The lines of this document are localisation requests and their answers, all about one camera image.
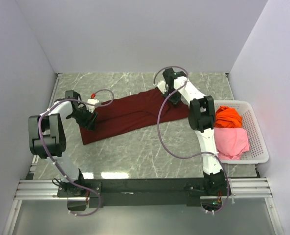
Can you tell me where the pink t shirt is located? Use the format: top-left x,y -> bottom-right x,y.
214,128 -> 250,161

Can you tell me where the white plastic basket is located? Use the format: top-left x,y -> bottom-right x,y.
215,100 -> 269,164

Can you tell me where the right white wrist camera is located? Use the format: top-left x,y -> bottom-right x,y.
156,81 -> 167,94

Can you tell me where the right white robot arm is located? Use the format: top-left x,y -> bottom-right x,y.
157,67 -> 229,195

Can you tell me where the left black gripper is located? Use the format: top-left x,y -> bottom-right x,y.
69,105 -> 98,131

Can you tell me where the dark red t shirt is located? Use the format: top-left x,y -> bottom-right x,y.
79,88 -> 191,145

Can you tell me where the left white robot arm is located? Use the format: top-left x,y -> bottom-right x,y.
28,91 -> 101,197

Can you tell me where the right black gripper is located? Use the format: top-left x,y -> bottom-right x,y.
161,87 -> 181,107

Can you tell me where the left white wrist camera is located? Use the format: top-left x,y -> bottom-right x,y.
87,98 -> 101,108

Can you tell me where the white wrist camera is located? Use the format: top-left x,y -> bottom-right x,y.
156,81 -> 167,94
87,98 -> 101,108

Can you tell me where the orange t shirt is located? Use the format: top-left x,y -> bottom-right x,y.
214,106 -> 242,128

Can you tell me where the black base beam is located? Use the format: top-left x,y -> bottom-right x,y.
56,178 -> 234,211

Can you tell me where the aluminium rail frame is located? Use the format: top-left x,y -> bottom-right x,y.
14,180 -> 86,201

